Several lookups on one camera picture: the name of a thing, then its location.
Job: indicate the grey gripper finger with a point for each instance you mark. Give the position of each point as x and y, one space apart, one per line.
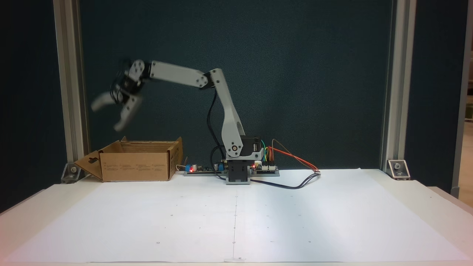
127 112
101 101

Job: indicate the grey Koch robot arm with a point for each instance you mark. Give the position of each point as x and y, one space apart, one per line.
231 122

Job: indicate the brown cardboard box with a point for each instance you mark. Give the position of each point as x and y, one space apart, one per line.
133 166

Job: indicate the circuit board with blue terminals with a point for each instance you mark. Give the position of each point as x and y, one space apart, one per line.
201 170

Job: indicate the aluminium frame post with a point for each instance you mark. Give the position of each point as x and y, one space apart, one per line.
70 37
401 74

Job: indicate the metal corner bracket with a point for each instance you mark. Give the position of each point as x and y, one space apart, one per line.
73 171
398 169

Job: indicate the grey outer frame post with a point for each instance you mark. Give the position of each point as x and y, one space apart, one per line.
460 147

